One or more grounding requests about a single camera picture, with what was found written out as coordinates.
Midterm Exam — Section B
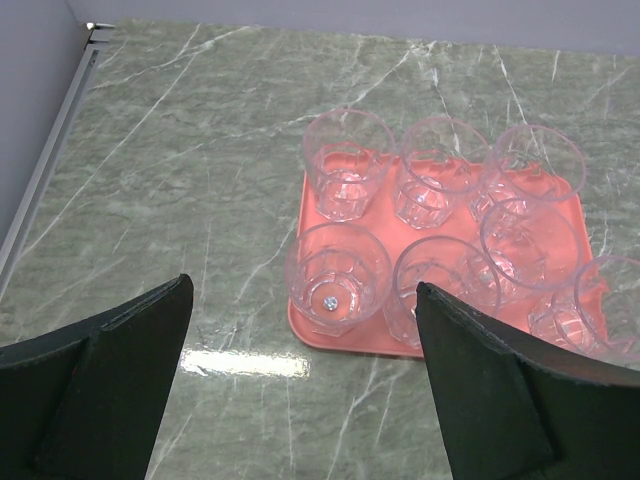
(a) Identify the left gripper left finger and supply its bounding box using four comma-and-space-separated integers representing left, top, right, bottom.
1, 274, 194, 479

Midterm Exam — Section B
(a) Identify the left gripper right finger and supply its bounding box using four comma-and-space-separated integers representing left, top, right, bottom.
416, 283, 639, 479

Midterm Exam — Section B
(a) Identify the clear round glass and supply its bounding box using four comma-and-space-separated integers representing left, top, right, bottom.
469, 124, 587, 221

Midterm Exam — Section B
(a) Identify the clear faceted glass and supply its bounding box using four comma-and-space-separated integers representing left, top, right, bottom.
391, 117, 490, 230
302, 108, 396, 222

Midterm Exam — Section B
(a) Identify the pink plastic tray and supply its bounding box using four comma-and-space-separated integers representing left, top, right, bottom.
288, 165, 593, 358

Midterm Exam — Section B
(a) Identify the aluminium rail left edge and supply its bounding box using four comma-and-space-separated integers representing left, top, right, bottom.
1, 22, 115, 296

